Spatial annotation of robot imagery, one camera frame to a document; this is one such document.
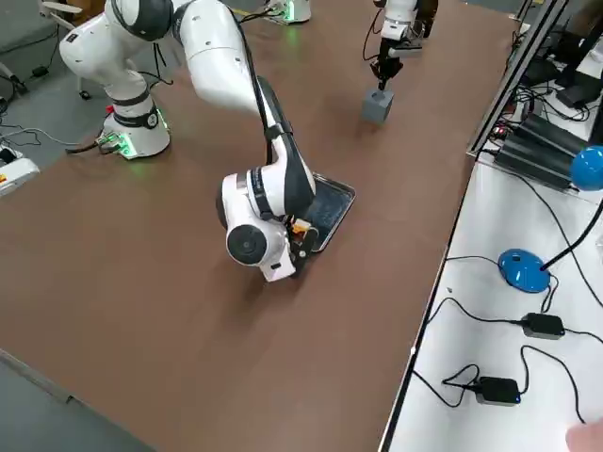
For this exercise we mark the grey part base block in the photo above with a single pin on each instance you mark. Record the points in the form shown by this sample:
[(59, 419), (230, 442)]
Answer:
[(377, 113)]

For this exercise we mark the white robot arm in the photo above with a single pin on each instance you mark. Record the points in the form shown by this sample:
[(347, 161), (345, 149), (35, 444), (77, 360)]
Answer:
[(398, 19), (212, 61)]

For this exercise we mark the white control box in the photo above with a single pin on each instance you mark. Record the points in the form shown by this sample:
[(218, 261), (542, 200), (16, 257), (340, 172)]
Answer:
[(16, 172)]

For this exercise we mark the black ribbed metal box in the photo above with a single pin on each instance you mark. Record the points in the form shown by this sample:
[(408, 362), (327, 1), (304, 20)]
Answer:
[(542, 150)]

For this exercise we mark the black power adapter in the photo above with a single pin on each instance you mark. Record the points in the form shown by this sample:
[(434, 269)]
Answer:
[(544, 326), (497, 391)]

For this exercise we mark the blue desk lamp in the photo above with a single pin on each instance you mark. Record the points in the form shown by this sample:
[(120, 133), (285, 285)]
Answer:
[(523, 273)]

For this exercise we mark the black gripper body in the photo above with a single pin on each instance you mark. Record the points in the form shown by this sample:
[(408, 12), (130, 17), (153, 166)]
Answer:
[(291, 235), (390, 51)]

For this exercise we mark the aluminium camera mount post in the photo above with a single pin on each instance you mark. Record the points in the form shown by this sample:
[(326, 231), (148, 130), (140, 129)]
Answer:
[(509, 80)]

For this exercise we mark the shallow metal tray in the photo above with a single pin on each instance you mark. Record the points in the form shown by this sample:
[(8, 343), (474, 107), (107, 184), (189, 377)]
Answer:
[(334, 207)]

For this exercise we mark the black monitor stand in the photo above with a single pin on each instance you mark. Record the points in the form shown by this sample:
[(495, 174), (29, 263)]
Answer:
[(577, 94)]

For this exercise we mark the white chair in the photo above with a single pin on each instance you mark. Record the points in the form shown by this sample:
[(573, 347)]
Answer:
[(66, 9)]

